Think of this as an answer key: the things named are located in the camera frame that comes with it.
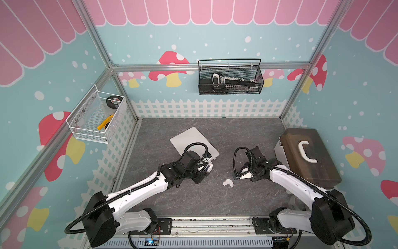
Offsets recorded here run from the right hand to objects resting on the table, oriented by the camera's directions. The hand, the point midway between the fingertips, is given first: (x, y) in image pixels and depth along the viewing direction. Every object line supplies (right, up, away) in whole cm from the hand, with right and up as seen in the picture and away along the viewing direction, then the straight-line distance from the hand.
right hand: (251, 166), depth 88 cm
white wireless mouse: (-24, +2, -11) cm, 27 cm away
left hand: (-28, -1, -9) cm, 29 cm away
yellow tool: (-74, +23, -15) cm, 79 cm away
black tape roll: (-75, +33, -7) cm, 82 cm away
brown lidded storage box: (+24, +9, -10) cm, 28 cm away
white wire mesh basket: (-80, +25, -13) cm, 85 cm away
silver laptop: (-35, +17, +22) cm, 45 cm away
